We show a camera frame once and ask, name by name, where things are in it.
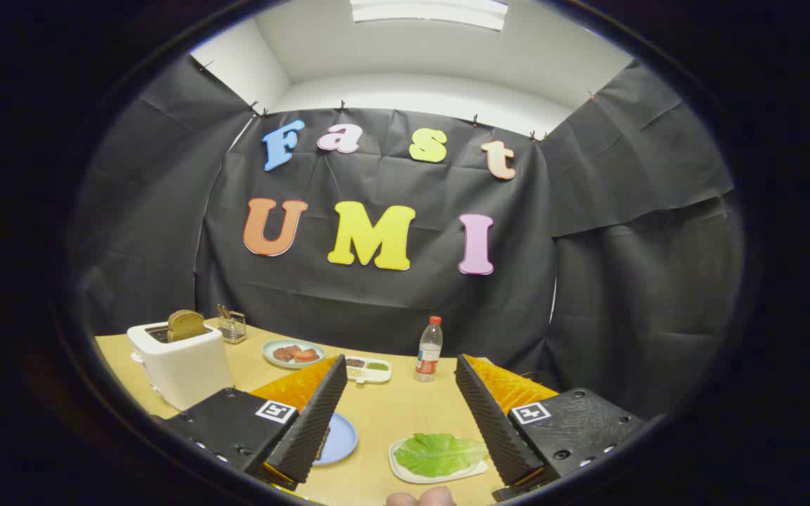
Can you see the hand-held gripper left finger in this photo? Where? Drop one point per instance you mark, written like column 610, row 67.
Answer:
column 317, row 422

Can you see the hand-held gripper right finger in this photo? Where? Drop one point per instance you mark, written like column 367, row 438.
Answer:
column 493, row 422

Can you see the green lettuce leaf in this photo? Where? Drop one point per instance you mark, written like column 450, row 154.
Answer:
column 436, row 453

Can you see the brown bread slice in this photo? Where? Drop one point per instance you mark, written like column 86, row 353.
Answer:
column 185, row 325

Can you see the blue round plate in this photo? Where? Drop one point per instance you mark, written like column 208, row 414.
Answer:
column 342, row 439

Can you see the pale green round plate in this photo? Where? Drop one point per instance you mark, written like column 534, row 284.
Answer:
column 291, row 364

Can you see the red tomato slice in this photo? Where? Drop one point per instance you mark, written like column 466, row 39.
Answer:
column 305, row 355

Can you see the white divided condiment tray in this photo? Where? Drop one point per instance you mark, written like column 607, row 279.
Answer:
column 375, row 374

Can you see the brown meat slice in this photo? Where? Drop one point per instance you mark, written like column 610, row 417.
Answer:
column 283, row 354

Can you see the clear water bottle red cap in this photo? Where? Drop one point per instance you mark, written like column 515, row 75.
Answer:
column 429, row 355

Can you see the white square plate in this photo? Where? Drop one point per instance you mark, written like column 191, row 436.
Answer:
column 405, row 474

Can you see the black backdrop cloth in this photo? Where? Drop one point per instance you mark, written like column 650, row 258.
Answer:
column 377, row 309

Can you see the white toaster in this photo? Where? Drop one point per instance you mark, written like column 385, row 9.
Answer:
column 187, row 365

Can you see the brown wooden utensil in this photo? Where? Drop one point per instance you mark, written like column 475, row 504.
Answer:
column 222, row 310

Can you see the ceiling light panel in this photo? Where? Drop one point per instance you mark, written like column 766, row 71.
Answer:
column 429, row 13

